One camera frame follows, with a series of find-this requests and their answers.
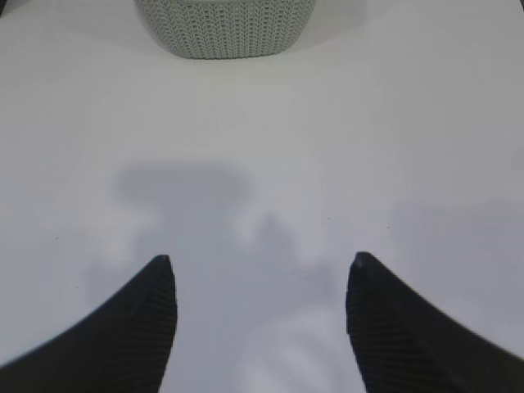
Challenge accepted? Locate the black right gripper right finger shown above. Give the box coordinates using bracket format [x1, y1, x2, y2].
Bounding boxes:
[346, 251, 523, 392]

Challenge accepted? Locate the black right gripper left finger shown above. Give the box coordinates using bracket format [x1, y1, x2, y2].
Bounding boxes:
[1, 255, 178, 392]

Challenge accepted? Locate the green plastic woven basket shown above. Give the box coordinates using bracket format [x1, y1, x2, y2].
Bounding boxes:
[136, 0, 316, 60]

